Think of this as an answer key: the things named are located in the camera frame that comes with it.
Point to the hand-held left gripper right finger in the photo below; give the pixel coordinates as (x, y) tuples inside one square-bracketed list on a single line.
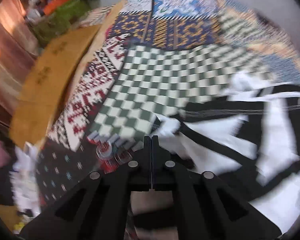
[(155, 160)]

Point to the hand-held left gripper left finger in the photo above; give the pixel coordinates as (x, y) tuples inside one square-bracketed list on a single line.
[(147, 160)]

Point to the black and white t-shirt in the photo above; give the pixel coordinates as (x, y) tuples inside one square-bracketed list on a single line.
[(277, 130)]

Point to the patchwork patterned blanket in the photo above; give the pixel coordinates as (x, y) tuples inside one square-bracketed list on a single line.
[(152, 80)]

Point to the pile of white papers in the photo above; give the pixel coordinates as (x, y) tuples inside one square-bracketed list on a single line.
[(25, 170)]

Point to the wooden folding lap table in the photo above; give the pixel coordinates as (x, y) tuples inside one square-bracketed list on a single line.
[(52, 75)]

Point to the red and white striped cloth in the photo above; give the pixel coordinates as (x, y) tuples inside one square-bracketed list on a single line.
[(100, 15)]

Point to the green fabric storage box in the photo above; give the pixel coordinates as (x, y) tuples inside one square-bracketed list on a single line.
[(62, 17)]

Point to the orange box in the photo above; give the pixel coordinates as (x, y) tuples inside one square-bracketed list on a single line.
[(55, 6)]

